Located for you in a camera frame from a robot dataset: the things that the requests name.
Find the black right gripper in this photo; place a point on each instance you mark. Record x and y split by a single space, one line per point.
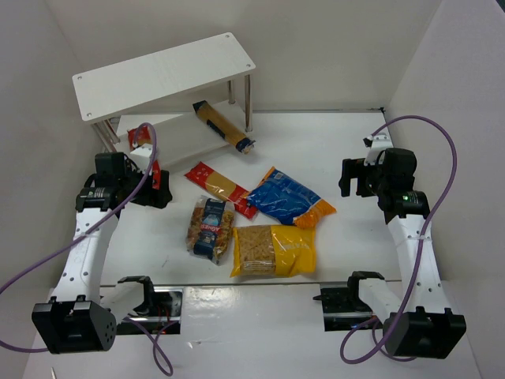
351 178

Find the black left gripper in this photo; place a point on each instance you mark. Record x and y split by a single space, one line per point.
158 189

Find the red spaghetti pack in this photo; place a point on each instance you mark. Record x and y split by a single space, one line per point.
222 188
139 136

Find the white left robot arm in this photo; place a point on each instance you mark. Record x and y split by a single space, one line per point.
77 318

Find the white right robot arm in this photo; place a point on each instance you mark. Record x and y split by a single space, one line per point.
420 324

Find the blue orange pasta bag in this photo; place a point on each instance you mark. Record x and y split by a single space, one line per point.
288 201

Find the brown spaghetti pack on shelf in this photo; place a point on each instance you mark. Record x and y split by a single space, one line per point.
223 127

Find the white two-tier shelf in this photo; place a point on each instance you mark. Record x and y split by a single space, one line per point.
126 87

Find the Agnesi tricolour fusilli bag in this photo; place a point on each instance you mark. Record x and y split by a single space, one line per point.
210 229

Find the yellow macaroni bag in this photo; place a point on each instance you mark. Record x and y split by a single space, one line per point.
273 250

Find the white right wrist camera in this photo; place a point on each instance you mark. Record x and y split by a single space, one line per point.
376 145

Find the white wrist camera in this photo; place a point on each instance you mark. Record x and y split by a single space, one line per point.
376 145
142 155

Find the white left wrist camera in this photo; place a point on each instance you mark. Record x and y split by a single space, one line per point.
142 155

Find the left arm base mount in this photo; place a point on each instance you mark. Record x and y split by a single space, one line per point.
158 312

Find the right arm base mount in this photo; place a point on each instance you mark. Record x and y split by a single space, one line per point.
340 311

